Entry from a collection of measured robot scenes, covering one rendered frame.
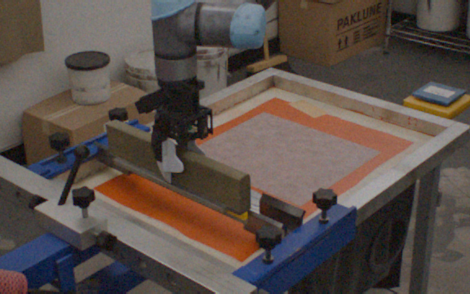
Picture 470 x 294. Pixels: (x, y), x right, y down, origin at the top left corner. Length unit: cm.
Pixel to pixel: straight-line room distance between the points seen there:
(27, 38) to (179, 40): 237
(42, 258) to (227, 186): 34
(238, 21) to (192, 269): 41
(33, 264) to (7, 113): 248
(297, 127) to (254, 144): 13
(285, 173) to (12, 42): 211
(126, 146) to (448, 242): 192
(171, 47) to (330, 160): 55
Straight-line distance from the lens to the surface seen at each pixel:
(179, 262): 127
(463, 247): 324
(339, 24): 484
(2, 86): 371
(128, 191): 164
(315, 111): 197
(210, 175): 141
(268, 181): 166
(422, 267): 232
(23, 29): 365
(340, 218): 144
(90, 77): 363
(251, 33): 131
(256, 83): 205
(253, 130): 187
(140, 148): 153
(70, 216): 135
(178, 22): 133
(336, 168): 171
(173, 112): 141
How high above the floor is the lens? 178
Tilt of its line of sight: 27 degrees down
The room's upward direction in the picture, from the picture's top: 1 degrees counter-clockwise
